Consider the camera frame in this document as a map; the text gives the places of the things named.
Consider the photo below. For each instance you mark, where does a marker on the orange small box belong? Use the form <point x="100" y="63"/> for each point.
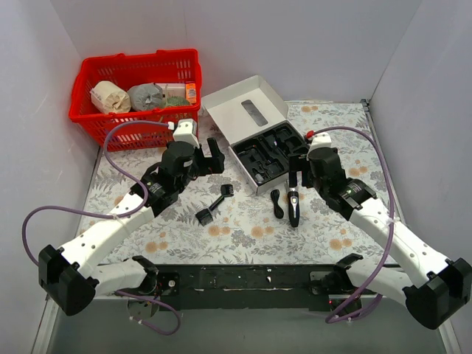
<point x="191" y="93"/>

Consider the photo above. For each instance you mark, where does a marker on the red plastic shopping basket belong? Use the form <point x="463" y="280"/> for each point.
<point x="162" y="66"/>

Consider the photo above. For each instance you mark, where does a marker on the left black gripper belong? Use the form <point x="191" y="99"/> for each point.
<point x="206" y="162"/>

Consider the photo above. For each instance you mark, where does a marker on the floral table mat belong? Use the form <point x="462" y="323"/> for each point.
<point x="244" y="229"/>

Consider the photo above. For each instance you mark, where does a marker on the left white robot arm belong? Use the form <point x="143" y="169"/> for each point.
<point x="74" y="274"/>

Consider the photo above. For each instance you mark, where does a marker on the black comb guard large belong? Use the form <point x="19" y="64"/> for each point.
<point x="204" y="216"/>

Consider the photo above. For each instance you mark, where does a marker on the black silver hair clipper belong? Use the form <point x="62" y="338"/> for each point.
<point x="293" y="206"/>

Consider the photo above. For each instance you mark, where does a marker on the grey wrapped roll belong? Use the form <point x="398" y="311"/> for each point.
<point x="146" y="97"/>

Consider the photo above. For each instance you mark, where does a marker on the beige paper-wrapped roll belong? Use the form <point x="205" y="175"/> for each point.
<point x="108" y="98"/>

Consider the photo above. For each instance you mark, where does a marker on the white hair clipper box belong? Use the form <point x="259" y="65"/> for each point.
<point x="254" y="120"/>

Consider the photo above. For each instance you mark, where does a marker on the white flat box in basket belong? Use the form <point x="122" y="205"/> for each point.
<point x="173" y="89"/>

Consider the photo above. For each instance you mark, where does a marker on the black cleaning brush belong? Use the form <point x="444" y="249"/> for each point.
<point x="227" y="190"/>

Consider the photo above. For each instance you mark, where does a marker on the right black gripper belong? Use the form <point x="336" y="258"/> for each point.
<point x="299" y="168"/>

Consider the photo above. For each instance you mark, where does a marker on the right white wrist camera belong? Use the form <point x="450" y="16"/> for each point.
<point x="318" y="140"/>

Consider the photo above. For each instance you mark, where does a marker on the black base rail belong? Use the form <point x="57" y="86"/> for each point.
<point x="231" y="287"/>

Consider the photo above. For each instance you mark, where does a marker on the green broccoli-like item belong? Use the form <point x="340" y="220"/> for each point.
<point x="176" y="101"/>

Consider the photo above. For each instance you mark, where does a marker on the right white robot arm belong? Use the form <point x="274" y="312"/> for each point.
<point x="431" y="286"/>

